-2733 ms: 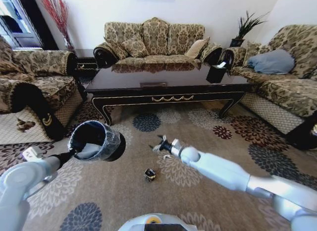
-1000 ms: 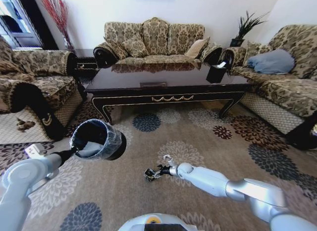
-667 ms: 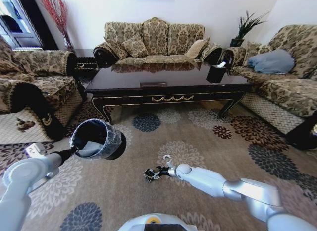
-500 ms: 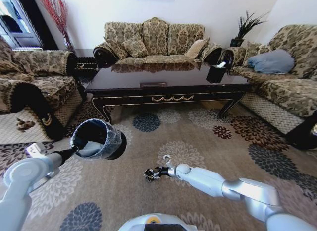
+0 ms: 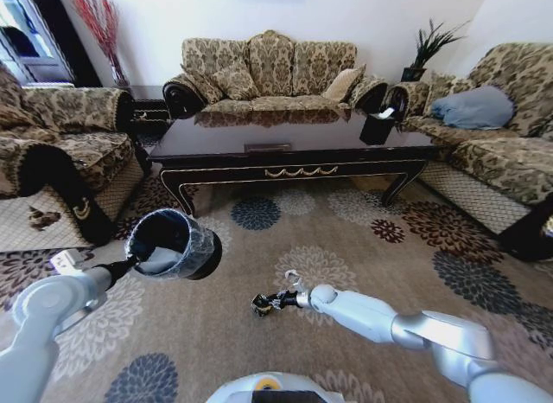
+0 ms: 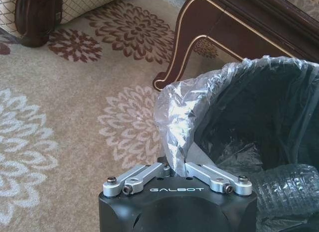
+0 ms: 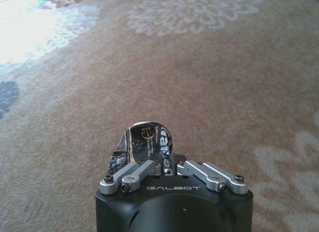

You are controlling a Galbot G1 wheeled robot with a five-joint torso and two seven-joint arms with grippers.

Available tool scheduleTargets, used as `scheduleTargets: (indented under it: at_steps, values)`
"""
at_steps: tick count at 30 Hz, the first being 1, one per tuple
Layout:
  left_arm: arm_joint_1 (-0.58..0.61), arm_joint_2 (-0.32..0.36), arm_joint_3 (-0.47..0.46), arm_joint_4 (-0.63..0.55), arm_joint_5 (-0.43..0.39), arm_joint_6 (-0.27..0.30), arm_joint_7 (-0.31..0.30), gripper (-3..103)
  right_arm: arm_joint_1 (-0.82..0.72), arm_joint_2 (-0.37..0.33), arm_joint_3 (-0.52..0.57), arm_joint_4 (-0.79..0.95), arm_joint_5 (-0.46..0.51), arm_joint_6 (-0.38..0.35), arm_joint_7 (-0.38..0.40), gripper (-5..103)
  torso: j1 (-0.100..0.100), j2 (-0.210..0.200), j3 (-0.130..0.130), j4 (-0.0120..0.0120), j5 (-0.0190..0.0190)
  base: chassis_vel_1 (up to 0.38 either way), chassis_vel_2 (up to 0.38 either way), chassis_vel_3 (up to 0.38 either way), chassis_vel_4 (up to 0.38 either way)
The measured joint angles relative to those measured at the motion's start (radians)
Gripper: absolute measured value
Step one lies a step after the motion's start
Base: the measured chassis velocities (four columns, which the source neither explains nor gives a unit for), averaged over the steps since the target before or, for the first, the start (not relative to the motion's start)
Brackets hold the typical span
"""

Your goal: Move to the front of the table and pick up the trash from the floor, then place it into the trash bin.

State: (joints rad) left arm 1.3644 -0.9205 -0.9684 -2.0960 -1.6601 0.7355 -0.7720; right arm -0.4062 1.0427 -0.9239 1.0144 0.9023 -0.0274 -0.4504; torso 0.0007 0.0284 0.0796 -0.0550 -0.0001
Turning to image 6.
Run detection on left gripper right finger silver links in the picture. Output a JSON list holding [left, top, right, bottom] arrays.
[[183, 161, 252, 196]]

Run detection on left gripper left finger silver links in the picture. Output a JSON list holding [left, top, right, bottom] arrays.
[[103, 156, 171, 197]]

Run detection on black trash bin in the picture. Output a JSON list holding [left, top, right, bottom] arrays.
[[189, 58, 319, 232]]

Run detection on clear plastic bin liner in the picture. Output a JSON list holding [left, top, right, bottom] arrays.
[[153, 55, 319, 232]]

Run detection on floral patterned beige carpet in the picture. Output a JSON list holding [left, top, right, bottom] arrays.
[[0, 0, 319, 232]]

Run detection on dark wooden carved table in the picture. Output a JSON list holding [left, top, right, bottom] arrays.
[[152, 0, 319, 91]]

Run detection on dark wooden sofa leg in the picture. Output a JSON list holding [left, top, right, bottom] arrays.
[[14, 0, 63, 48]]

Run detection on beige quilted sofa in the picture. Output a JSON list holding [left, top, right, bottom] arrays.
[[0, 0, 135, 33]]

